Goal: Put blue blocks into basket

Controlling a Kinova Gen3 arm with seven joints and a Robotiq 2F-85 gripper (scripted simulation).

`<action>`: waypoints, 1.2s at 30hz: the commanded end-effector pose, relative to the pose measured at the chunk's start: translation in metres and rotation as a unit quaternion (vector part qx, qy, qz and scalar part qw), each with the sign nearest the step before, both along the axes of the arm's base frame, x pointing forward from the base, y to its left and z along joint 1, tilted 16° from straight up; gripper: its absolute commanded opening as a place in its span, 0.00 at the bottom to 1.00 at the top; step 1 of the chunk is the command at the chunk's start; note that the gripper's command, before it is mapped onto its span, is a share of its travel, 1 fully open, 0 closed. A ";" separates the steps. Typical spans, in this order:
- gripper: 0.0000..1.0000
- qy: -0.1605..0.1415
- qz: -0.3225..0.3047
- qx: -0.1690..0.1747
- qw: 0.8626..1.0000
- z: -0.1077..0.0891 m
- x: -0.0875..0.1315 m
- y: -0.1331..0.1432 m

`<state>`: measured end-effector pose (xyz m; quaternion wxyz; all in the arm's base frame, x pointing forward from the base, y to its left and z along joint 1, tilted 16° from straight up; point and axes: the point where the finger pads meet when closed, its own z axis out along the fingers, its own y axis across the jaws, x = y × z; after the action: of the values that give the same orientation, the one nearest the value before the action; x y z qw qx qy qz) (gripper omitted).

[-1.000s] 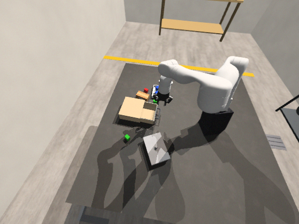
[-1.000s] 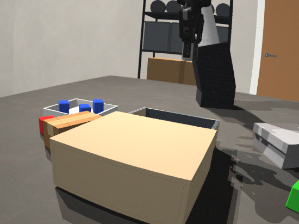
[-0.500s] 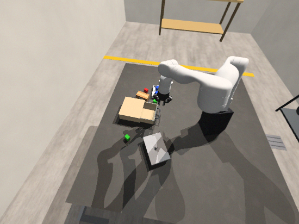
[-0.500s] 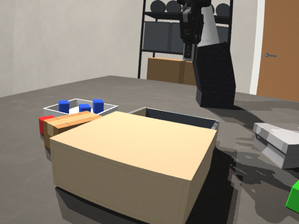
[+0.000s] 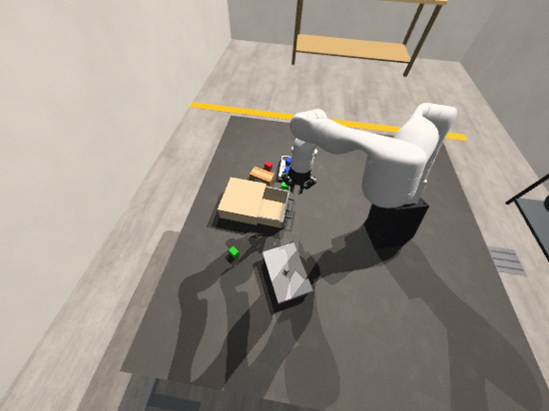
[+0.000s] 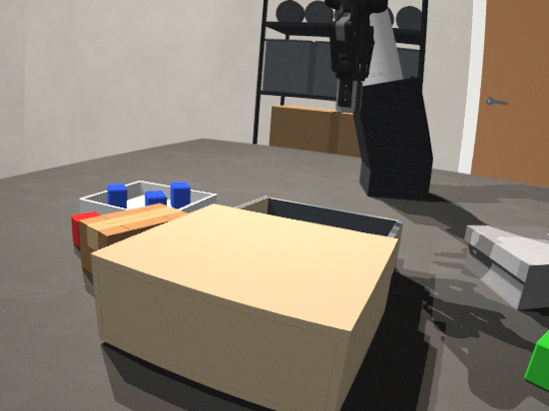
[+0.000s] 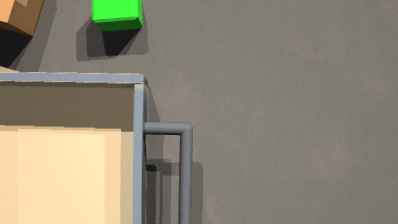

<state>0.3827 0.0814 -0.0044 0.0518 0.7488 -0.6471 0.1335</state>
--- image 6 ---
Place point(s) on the green block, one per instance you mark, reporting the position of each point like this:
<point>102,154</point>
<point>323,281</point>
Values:
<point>538,368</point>

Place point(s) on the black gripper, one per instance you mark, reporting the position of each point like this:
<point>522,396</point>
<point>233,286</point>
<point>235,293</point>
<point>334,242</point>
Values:
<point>342,35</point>

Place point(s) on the brown cardboard box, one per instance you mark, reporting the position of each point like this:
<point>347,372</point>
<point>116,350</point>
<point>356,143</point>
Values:
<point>101,231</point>

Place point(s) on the red block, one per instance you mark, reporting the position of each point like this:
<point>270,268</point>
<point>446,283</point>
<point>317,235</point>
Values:
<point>75,226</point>

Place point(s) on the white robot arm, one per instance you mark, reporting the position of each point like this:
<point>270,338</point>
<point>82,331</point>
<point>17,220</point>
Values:
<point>384,65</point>

